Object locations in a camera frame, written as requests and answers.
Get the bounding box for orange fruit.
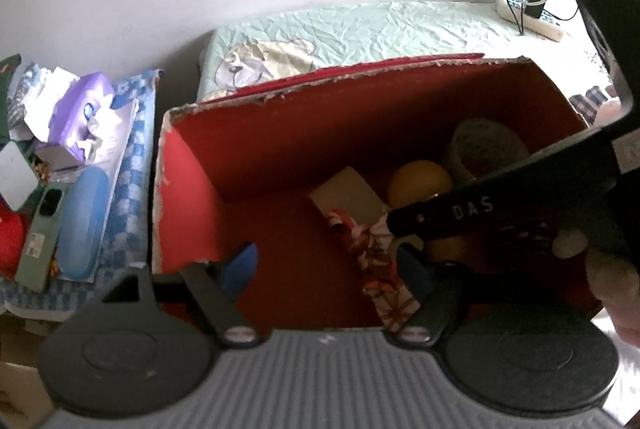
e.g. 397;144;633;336
387;160;454;211

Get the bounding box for blue checkered cloth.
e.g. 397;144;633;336
0;69;165;316

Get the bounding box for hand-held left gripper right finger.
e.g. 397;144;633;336
392;243;556;350

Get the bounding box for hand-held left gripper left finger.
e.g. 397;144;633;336
102;241;262;350

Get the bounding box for white purple booklet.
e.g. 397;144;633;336
89;102;141;283

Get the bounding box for crumpled white paper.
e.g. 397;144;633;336
22;66;79;143

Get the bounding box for white flat box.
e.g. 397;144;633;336
0;143;40;213

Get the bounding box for dark checkered cloth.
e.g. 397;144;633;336
570;86;619;126

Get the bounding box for purple tissue pack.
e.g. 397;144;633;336
35;73;115;171

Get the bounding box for light green printed bed sheet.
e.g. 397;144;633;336
196;0;601;103

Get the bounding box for blue glasses case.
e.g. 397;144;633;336
57;166;110;281

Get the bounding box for white power strip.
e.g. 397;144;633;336
495;0;565;43

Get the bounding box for red cardboard box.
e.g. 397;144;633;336
151;53;608;331

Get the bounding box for beige small box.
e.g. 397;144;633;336
308;166;392;231

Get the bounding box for red object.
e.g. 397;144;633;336
0;209;31;281

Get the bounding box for person's right hand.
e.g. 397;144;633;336
551;228;640;348

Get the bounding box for green phone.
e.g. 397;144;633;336
15;183;66;294

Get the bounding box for grey patterned cloth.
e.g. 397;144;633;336
7;62;42;141

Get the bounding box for floral cloth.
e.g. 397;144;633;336
325;208;427;331

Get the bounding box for brown paper cup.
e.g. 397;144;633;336
444;118;531;186

